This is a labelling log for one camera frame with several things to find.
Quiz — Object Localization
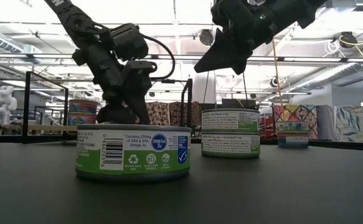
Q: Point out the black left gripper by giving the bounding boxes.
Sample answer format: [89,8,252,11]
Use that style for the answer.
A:
[72,46,158,125]

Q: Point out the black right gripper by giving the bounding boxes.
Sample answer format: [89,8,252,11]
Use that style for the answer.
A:
[194,0,297,75]

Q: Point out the brown patterned cloth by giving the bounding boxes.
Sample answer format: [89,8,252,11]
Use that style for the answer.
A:
[145,101,201,125]

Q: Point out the black background rack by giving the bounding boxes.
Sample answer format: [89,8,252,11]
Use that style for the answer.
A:
[221,98,260,110]

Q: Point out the colourful patchwork quilt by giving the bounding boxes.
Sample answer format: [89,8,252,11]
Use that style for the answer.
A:
[273,103,319,140]

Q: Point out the plain grey cloth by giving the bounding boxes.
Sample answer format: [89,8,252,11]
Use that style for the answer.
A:
[316,105,336,141]

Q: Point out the white robot figure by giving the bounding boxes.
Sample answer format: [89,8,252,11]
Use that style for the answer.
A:
[0,85,19,125]

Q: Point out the black table mat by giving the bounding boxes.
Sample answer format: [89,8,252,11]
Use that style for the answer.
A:
[0,136,363,224]

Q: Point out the teal patterned cloth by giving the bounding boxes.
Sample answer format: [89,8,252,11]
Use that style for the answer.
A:
[332,104,363,144]

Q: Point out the black ceiling cable reel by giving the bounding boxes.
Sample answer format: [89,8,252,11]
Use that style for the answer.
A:
[198,28,215,47]
[338,30,359,49]

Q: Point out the thin black power cord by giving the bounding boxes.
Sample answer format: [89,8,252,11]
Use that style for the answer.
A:
[241,73,249,102]

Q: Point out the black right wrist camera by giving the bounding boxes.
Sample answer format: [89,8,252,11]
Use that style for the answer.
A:
[210,0,232,30]

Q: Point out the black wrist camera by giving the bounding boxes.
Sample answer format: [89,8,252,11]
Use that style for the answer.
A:
[210,0,232,30]
[109,23,149,62]

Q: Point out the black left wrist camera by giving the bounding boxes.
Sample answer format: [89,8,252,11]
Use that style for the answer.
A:
[109,23,149,62]

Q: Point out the silver ceiling duct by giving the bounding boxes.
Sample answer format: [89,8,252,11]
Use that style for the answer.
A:
[0,29,42,55]
[288,62,363,93]

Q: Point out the black metal shelf frame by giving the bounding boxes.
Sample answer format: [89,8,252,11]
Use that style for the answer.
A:
[0,70,194,144]

